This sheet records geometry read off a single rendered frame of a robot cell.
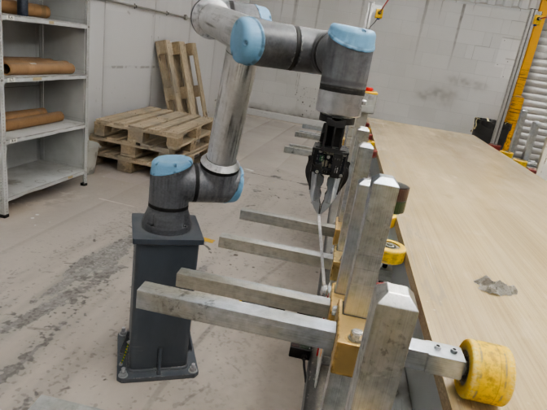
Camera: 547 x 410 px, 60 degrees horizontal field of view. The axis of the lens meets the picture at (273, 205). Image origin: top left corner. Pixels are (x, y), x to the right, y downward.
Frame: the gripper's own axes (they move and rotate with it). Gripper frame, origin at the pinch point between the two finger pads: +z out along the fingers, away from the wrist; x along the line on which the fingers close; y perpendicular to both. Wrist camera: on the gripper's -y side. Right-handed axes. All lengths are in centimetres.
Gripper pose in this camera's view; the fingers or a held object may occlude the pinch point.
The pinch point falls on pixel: (320, 207)
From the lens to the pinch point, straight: 102.4
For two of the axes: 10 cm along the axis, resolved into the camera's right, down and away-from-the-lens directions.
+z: -1.5, 9.4, 3.1
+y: -1.5, 2.8, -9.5
